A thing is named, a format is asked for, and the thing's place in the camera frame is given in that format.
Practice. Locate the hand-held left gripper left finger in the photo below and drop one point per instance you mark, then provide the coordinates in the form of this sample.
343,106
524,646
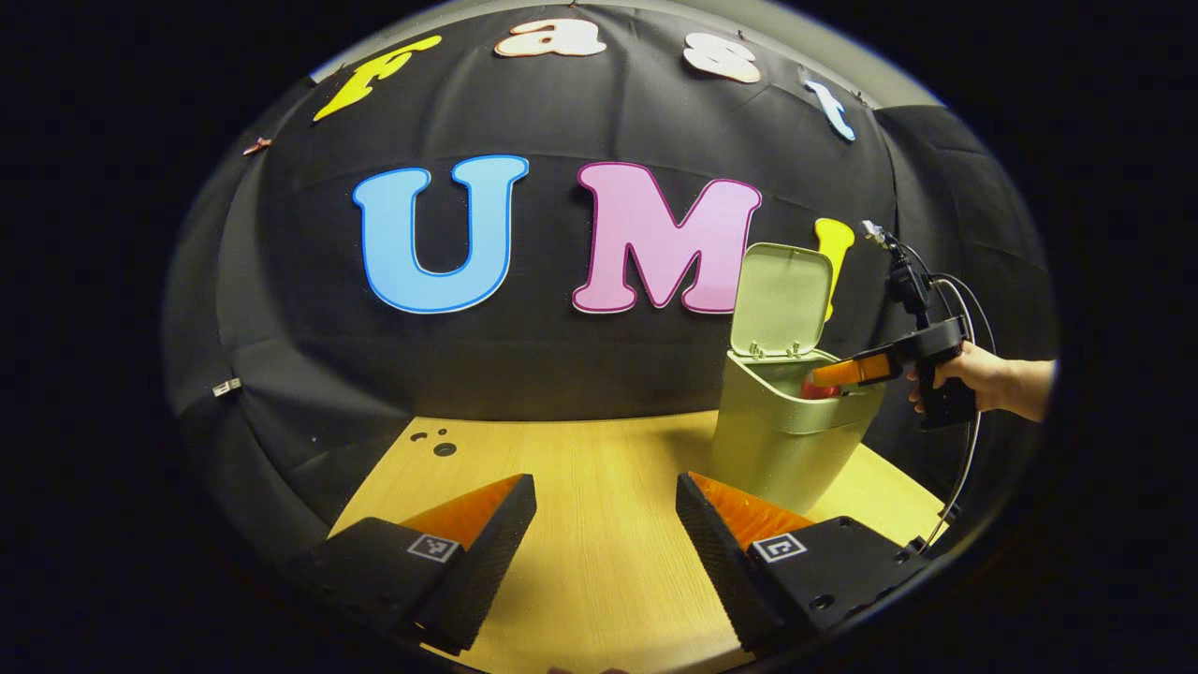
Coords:
482,571

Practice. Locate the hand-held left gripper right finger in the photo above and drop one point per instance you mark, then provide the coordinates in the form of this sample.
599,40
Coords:
721,571

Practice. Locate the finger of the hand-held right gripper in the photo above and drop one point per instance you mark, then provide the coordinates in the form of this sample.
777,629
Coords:
856,370

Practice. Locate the red pop can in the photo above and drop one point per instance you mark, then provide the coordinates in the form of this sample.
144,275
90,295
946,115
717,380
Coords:
820,389

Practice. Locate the green desktop garbage bin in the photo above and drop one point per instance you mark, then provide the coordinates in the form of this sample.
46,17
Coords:
777,449

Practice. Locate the wooden desktop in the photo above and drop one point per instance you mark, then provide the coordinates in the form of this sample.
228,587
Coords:
599,524

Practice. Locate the silver backdrop clip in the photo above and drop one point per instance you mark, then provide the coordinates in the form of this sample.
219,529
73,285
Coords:
226,387

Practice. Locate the copper backdrop clip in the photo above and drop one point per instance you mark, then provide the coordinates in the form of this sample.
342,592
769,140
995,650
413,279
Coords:
257,146

